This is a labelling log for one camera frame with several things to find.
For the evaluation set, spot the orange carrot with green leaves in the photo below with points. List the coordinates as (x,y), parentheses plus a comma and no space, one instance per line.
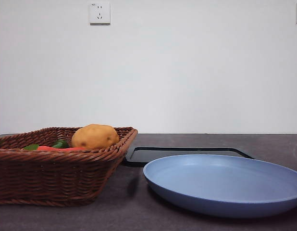
(59,149)

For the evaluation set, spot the blue round plate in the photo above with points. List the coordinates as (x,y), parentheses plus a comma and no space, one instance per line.
(223,183)

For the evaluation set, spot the black rectangular tray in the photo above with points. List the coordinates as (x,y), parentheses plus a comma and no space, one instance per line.
(132,160)

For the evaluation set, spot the yellow-brown potato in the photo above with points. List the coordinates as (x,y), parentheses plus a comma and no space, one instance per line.
(95,137)

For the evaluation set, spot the green pepper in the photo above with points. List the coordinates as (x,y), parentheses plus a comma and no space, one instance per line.
(60,144)

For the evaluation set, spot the brown wicker basket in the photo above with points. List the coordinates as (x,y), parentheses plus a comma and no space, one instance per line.
(54,178)

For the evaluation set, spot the white wall socket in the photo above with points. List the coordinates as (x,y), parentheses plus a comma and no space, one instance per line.
(99,13)

